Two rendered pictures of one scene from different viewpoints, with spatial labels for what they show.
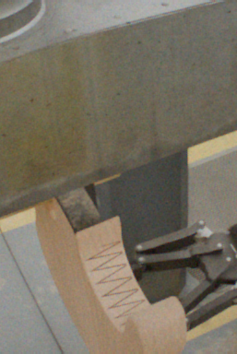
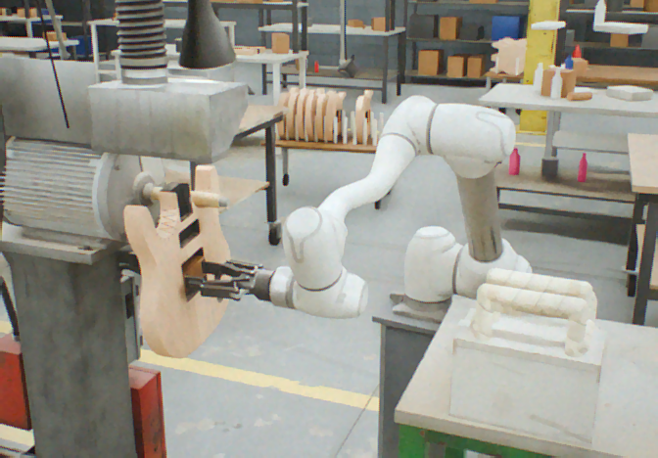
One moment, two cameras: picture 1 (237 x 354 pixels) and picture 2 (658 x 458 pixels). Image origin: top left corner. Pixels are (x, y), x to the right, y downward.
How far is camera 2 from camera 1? 1.43 m
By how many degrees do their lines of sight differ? 43
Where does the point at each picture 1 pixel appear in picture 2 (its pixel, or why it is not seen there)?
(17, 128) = (126, 118)
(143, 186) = (408, 369)
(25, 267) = (354, 434)
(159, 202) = not seen: hidden behind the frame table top
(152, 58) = (171, 112)
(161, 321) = (132, 209)
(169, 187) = not seen: hidden behind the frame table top
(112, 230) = (171, 199)
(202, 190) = not seen: outside the picture
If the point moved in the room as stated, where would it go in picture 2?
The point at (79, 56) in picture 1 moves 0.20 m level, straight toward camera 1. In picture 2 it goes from (147, 99) to (62, 114)
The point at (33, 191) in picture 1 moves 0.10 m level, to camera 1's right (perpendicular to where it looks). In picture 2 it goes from (130, 148) to (159, 156)
